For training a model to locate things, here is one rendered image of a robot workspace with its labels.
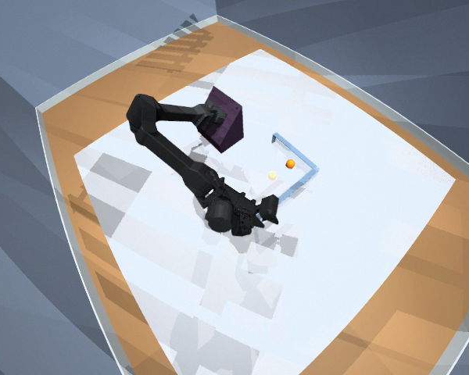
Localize low clear glass walls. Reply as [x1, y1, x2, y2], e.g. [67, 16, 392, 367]
[272, 135, 319, 209]

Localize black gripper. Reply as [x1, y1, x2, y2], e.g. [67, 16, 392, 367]
[233, 192, 279, 228]

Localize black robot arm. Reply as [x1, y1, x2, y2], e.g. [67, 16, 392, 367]
[126, 94, 254, 236]

